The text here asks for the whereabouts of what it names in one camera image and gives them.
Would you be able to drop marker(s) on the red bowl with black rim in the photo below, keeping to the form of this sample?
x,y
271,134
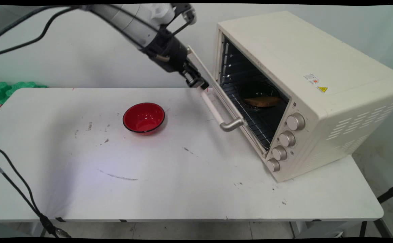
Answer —
x,y
144,117

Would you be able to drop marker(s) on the large silver oven knob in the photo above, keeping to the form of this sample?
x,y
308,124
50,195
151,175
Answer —
x,y
296,121

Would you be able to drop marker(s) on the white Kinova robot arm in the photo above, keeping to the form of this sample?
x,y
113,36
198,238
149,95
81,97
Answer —
x,y
125,20

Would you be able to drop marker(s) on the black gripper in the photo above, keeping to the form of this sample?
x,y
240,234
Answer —
x,y
169,54

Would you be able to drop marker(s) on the cream toaster oven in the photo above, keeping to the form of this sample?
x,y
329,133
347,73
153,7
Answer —
x,y
318,67

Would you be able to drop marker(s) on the brown baked bread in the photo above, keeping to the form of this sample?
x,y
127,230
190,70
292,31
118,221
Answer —
x,y
262,101

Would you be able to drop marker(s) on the green foam mat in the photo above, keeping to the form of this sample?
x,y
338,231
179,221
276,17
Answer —
x,y
10,88

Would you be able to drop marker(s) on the black tripod leg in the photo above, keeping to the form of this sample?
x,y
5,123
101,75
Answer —
x,y
390,193

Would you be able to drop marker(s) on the black table leg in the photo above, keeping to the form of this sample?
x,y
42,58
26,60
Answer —
x,y
384,228
363,229

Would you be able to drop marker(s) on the wrist camera with black bracket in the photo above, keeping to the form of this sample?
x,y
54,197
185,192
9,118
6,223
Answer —
x,y
182,15

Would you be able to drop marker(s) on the yellow warning sticker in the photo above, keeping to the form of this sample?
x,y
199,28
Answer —
x,y
322,89

